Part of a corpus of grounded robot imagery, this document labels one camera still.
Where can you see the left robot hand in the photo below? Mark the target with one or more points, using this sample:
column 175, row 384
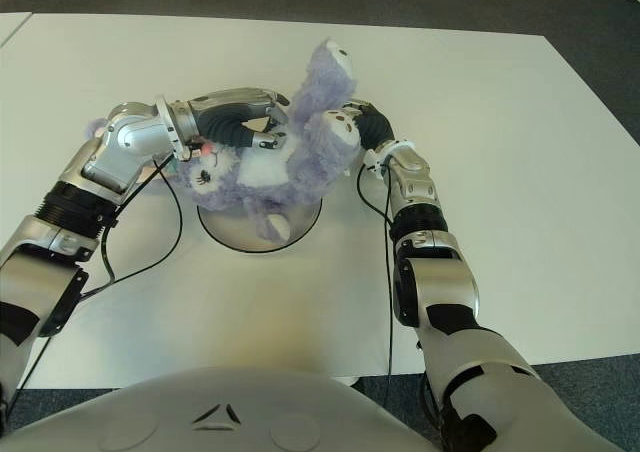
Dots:
column 225, row 117

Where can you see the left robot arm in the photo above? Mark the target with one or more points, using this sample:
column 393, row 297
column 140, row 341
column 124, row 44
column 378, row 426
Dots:
column 110, row 157

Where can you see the grey robot torso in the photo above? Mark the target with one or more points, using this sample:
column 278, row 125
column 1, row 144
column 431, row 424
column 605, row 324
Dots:
column 215, row 412

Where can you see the white plate with black rim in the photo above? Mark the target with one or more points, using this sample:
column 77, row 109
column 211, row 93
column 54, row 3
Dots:
column 230, row 232

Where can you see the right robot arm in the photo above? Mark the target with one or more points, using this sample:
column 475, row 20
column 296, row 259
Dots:
column 440, row 282

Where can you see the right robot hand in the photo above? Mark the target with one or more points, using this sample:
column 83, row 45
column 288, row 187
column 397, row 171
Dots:
column 377, row 127

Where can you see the purple plush bunny doll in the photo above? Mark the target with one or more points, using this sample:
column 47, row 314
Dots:
column 300, row 172

